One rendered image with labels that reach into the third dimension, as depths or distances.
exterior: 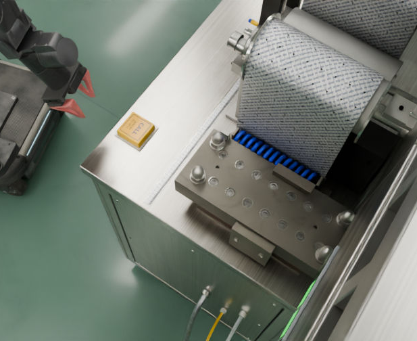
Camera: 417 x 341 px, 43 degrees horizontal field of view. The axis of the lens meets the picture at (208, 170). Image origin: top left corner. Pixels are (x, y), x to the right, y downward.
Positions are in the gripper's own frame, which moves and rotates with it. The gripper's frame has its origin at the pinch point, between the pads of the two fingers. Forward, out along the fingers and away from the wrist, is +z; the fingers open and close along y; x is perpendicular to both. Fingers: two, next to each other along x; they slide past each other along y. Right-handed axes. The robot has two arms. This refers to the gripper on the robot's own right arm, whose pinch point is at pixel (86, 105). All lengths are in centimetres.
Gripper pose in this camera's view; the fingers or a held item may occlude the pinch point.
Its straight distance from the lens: 125.8
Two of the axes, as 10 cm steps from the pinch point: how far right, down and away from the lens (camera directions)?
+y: 3.0, -8.6, 4.1
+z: 4.5, 5.0, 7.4
